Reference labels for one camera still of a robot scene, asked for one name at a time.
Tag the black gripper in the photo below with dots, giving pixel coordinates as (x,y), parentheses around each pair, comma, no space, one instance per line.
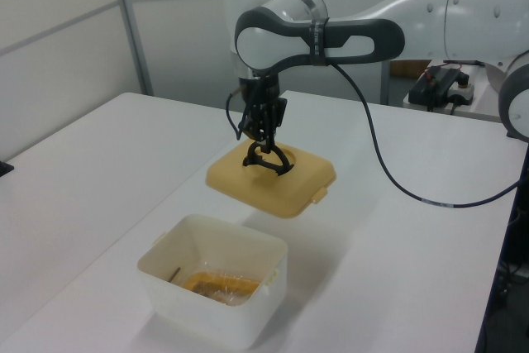
(262,92)

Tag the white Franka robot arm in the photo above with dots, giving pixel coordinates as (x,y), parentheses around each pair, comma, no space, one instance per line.
(413,1)

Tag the white plastic tool case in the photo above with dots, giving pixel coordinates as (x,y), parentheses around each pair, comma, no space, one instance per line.
(198,320)

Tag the brown cardboard box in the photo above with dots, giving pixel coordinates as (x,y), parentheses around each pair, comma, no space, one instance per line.
(409,68)

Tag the black power supply unit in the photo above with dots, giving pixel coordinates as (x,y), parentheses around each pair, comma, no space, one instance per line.
(430,88)

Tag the yellow C-clamp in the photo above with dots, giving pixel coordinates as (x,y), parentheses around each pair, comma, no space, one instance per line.
(194,280)

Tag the clear plastic bag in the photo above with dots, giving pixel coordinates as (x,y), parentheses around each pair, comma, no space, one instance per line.
(231,297)

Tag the grey emergency stop button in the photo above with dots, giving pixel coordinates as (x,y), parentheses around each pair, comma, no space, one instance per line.
(462,90)

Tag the white side table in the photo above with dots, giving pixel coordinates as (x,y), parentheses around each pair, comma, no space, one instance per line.
(475,111)

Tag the grey partition post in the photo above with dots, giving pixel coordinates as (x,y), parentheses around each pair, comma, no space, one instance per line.
(132,26)

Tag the black table clamp bracket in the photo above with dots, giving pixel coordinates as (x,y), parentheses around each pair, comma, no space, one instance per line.
(5,168)

